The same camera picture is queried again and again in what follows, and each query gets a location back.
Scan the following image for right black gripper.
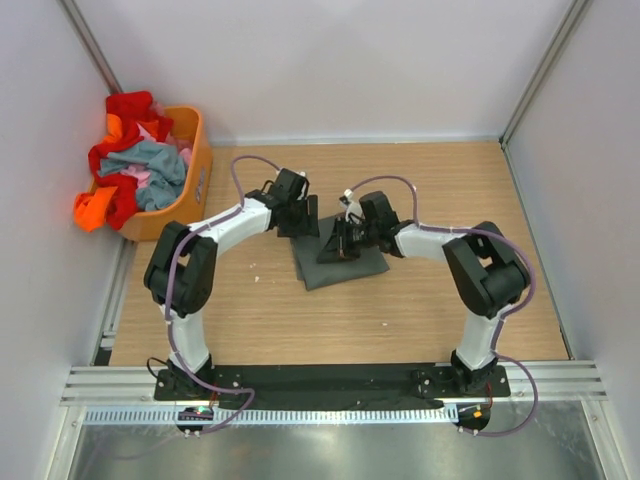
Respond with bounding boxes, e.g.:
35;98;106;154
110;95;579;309
318;217;380;264

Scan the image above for dark grey t shirt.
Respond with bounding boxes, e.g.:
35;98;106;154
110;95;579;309
290;217;390;291

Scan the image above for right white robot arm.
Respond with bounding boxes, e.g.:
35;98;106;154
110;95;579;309
317;191;531;396

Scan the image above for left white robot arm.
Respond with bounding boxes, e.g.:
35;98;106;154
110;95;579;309
143;168;319;401

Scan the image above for blue grey t shirt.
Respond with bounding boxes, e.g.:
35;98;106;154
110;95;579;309
98;140;188;212

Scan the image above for orange plastic basket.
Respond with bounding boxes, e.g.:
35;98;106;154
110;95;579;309
117;105;213;242

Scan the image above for pink t shirt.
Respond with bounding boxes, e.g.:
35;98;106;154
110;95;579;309
121;122;193;189

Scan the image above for red t shirt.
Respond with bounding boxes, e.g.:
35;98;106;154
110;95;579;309
105;91;174;226

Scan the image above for orange t shirt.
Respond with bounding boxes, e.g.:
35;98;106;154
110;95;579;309
73;114;123;232

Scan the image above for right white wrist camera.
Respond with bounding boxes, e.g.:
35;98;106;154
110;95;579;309
339;189;362;224

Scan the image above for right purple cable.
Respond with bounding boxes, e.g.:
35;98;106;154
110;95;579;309
344;174;540;439

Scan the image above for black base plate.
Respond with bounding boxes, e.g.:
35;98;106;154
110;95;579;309
152;362;512;409

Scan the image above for aluminium rail frame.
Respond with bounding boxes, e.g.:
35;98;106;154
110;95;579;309
59;360;607;406

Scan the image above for slotted cable duct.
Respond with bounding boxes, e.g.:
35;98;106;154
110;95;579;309
84;404;458;426

